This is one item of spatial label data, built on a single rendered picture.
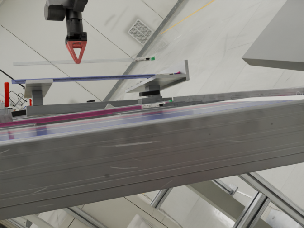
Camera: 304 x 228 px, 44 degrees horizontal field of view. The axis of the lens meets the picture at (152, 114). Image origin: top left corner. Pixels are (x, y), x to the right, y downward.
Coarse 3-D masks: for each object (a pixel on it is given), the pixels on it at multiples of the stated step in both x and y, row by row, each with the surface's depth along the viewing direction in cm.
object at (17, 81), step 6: (42, 78) 107; (48, 78) 107; (54, 78) 108; (60, 78) 108; (66, 78) 109; (72, 78) 110; (78, 78) 110; (84, 78) 111; (90, 78) 111; (96, 78) 112; (102, 78) 112; (108, 78) 113; (114, 78) 114; (120, 78) 114; (126, 78) 115; (132, 78) 116; (138, 78) 117
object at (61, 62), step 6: (66, 60) 132; (72, 60) 133; (84, 60) 134; (90, 60) 135; (96, 60) 135; (102, 60) 136; (108, 60) 137; (114, 60) 138; (120, 60) 138; (126, 60) 139; (132, 60) 140; (150, 60) 143
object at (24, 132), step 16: (272, 96) 56; (288, 96) 50; (144, 112) 55; (160, 112) 49; (176, 112) 45; (192, 112) 41; (16, 128) 52; (32, 128) 47; (48, 128) 43; (64, 128) 40; (80, 128) 37
